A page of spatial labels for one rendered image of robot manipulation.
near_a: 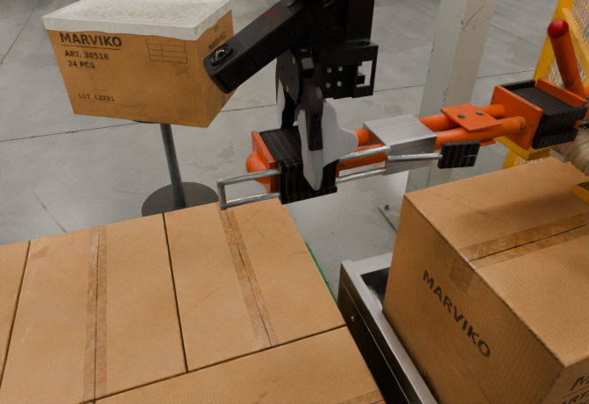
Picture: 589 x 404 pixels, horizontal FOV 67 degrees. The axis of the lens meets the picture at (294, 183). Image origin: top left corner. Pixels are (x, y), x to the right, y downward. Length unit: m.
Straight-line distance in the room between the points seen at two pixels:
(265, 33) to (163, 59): 1.35
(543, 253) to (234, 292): 0.76
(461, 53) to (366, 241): 0.94
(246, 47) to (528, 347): 0.58
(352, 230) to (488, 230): 1.41
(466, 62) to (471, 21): 0.16
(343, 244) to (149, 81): 1.13
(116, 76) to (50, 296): 0.90
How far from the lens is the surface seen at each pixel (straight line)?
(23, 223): 2.64
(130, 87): 1.89
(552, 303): 0.79
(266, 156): 0.48
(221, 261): 1.32
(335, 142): 0.46
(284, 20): 0.42
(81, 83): 2.01
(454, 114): 0.62
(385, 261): 1.26
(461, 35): 1.82
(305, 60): 0.42
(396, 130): 0.56
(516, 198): 0.98
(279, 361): 1.11
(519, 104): 0.66
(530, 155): 0.84
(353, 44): 0.45
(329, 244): 2.14
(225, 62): 0.42
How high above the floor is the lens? 1.49
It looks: 36 degrees down
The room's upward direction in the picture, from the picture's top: straight up
